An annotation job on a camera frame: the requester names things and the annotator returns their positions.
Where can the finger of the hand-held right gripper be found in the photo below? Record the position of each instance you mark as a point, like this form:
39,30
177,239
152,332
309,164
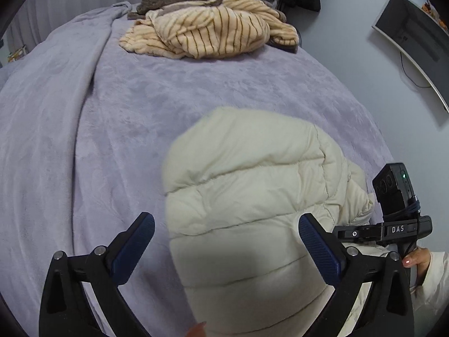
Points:
364,233

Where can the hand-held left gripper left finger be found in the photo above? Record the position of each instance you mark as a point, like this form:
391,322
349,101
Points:
135,249

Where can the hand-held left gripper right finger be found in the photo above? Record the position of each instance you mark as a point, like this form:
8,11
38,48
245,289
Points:
319,249

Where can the cream puffer jacket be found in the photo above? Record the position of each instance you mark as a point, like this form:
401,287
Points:
245,200

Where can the person's right forearm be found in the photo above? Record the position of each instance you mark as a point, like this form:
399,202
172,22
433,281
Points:
435,288

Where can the person's right hand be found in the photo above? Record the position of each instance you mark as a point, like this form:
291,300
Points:
419,258

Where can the person's left hand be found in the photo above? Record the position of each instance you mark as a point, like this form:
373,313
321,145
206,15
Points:
196,330

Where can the purple fleece blanket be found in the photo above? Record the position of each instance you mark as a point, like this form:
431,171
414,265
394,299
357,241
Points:
105,130

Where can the beige striped fleece cloth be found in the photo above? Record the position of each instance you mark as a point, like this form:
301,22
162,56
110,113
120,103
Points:
210,28

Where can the brown knitted cloth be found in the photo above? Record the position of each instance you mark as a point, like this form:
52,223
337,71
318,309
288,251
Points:
161,0

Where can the curved wall monitor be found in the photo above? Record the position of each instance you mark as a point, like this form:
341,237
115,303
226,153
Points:
410,31

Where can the orange wall decoration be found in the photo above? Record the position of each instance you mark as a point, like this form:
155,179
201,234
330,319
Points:
438,17

